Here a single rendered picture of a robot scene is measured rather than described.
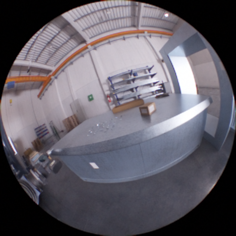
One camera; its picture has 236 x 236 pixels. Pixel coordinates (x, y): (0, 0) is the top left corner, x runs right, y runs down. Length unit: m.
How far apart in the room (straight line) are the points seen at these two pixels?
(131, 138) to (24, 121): 11.55
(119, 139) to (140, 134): 0.10
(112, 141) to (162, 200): 0.73
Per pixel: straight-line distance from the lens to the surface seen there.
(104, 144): 0.36
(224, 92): 1.07
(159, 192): 0.83
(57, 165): 0.60
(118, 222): 0.88
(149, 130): 0.34
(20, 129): 11.29
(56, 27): 7.70
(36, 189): 0.62
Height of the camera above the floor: 0.82
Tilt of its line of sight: 15 degrees down
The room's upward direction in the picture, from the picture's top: 20 degrees counter-clockwise
